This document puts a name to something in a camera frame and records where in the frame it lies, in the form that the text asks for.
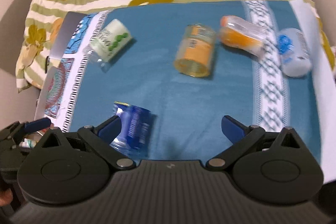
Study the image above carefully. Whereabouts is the white cup blue label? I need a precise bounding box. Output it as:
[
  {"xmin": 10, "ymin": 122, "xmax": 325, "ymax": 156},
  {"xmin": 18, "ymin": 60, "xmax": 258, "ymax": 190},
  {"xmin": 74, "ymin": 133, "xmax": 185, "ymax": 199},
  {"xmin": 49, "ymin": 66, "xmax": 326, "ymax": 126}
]
[{"xmin": 277, "ymin": 28, "xmax": 312, "ymax": 78}]

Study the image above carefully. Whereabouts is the clear cup orange label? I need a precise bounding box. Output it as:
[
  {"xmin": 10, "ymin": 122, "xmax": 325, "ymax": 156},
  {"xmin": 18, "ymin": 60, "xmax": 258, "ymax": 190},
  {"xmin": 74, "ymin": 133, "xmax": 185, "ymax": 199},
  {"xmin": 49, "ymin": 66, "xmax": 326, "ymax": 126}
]
[{"xmin": 173, "ymin": 24, "xmax": 217, "ymax": 78}]

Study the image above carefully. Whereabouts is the orange jelly cup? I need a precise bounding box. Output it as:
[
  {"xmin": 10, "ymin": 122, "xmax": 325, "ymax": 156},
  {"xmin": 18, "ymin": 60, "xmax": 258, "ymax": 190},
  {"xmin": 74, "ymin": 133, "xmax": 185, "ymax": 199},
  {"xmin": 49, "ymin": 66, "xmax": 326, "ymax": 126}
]
[{"xmin": 219, "ymin": 15, "xmax": 267, "ymax": 58}]

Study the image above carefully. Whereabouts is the person's left hand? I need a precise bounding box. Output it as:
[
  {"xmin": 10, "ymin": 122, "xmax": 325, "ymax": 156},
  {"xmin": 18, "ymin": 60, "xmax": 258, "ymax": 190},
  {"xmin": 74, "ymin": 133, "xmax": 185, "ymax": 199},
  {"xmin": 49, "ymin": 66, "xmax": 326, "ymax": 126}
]
[{"xmin": 0, "ymin": 188, "xmax": 13, "ymax": 207}]

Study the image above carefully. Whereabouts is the colourful mandala mat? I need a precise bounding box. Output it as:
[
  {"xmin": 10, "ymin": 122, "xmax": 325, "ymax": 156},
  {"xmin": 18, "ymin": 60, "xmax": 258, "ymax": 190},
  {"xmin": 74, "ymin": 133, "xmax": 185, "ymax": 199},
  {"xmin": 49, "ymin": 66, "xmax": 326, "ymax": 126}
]
[{"xmin": 34, "ymin": 11, "xmax": 109, "ymax": 132}]

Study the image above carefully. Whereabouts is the teal patterned cloth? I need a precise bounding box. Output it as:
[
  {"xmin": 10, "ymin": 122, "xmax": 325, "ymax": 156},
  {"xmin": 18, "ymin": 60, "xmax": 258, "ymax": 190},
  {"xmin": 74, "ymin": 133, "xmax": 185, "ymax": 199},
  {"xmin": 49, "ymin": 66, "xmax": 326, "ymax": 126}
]
[{"xmin": 70, "ymin": 1, "xmax": 321, "ymax": 161}]

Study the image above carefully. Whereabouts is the white cloth sheet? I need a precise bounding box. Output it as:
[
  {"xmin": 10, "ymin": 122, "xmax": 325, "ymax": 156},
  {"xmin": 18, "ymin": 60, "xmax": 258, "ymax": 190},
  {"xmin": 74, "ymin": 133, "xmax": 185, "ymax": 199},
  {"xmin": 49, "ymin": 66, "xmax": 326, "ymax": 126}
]
[{"xmin": 289, "ymin": 0, "xmax": 336, "ymax": 184}]

